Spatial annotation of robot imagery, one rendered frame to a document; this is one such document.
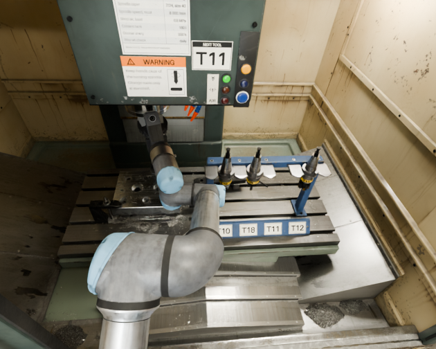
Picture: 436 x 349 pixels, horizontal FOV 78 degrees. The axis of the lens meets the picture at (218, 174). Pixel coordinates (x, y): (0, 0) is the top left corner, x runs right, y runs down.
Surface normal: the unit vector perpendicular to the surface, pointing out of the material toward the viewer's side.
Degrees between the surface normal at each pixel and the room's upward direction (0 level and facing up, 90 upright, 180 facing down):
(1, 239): 23
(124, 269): 31
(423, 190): 90
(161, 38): 90
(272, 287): 8
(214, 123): 90
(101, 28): 90
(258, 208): 0
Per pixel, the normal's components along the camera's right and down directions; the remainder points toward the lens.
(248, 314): 0.19, -0.70
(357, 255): -0.36, -0.63
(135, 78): 0.08, 0.70
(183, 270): 0.31, -0.15
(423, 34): -0.99, 0.02
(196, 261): 0.54, -0.35
